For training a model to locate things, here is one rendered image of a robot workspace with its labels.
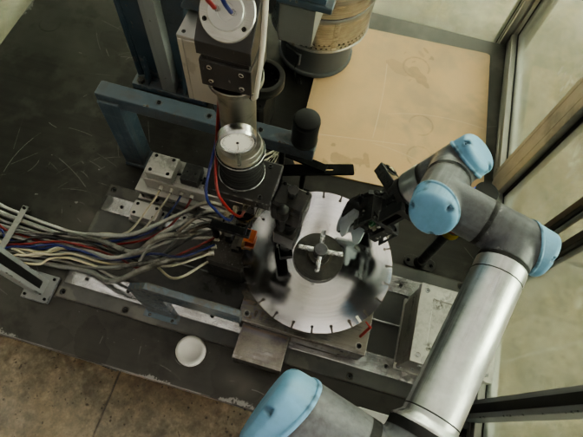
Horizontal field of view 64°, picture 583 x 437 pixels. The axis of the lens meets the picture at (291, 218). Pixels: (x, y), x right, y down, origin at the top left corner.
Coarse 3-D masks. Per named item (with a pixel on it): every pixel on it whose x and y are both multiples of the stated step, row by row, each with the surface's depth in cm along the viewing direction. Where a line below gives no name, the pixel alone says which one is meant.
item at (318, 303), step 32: (320, 192) 109; (256, 224) 105; (320, 224) 106; (256, 256) 102; (352, 256) 103; (384, 256) 104; (256, 288) 99; (288, 288) 99; (320, 288) 100; (352, 288) 100; (384, 288) 100; (288, 320) 96; (320, 320) 97; (352, 320) 97
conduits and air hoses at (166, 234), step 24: (168, 192) 119; (24, 216) 123; (192, 216) 108; (0, 240) 119; (24, 240) 119; (48, 240) 120; (72, 240) 120; (96, 240) 118; (120, 240) 121; (144, 240) 121; (168, 240) 108; (216, 240) 109; (48, 264) 117; (72, 264) 117; (120, 264) 111; (144, 264) 108; (168, 264) 103
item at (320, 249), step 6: (324, 234) 100; (300, 246) 98; (306, 246) 98; (312, 246) 98; (318, 246) 98; (324, 246) 98; (318, 252) 97; (324, 252) 97; (330, 252) 98; (336, 252) 98; (342, 252) 98; (318, 258) 97; (318, 264) 96; (318, 270) 96
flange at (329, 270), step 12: (300, 240) 103; (312, 240) 103; (324, 240) 103; (336, 240) 103; (300, 252) 102; (312, 252) 100; (300, 264) 100; (312, 264) 100; (324, 264) 101; (336, 264) 101; (312, 276) 100; (324, 276) 100
